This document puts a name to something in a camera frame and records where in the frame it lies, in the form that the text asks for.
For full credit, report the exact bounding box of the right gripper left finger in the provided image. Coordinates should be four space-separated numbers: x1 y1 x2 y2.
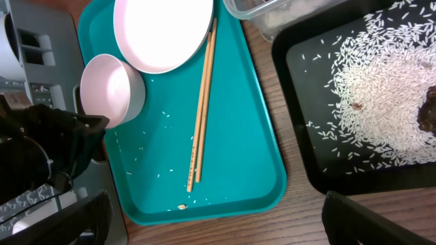
1 191 113 245

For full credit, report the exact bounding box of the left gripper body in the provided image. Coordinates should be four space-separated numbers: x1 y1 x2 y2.
27 104 109 178

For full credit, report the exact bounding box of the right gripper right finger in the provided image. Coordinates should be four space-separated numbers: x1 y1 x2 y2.
322 191 435 245

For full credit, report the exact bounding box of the grey bowl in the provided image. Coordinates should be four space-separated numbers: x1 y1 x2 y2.
1 13 25 81

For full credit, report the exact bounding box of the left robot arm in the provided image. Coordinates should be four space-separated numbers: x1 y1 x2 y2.
1 94 110 203

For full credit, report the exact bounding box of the grey dishwasher rack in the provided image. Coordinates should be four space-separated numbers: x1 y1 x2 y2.
1 1 128 244

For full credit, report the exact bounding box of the teal plastic tray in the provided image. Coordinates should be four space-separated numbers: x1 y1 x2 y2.
77 0 287 226

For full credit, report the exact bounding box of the large white plate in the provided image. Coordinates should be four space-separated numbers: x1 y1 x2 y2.
113 0 214 74

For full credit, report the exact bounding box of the brown food scrap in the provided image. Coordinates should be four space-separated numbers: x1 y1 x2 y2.
418 86 436 135

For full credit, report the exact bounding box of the right wooden chopstick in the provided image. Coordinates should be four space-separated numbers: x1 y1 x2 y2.
196 18 217 182

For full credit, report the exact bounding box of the wooden chopstick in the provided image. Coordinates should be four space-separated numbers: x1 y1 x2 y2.
187 33 212 193
196 18 217 182

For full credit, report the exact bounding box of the left wooden chopstick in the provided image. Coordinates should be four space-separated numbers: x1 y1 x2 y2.
187 33 212 193

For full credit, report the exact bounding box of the black tray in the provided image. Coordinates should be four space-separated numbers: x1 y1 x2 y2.
272 0 435 195

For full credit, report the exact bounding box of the spilled rice pile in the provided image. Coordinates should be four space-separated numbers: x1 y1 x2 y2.
320 1 435 167

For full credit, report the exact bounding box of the clear plastic bin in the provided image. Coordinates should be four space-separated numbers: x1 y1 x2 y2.
223 0 345 42

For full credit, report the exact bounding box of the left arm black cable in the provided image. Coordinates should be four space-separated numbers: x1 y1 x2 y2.
0 189 74 226

